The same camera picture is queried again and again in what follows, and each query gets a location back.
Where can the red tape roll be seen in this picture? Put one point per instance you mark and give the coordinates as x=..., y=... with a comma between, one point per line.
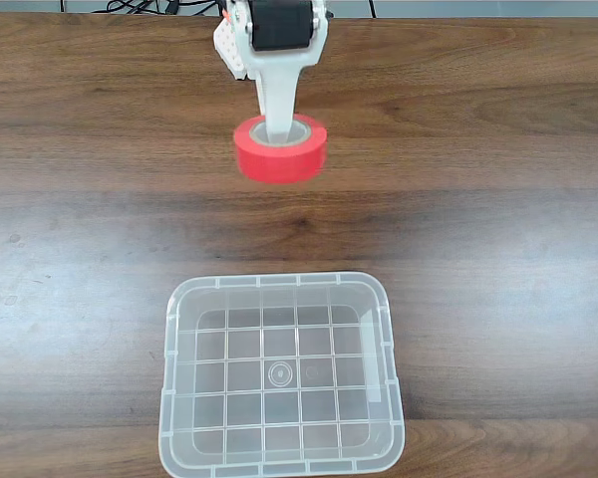
x=279, y=164

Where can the clear plastic box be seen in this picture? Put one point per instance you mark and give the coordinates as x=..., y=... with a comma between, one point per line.
x=209, y=348

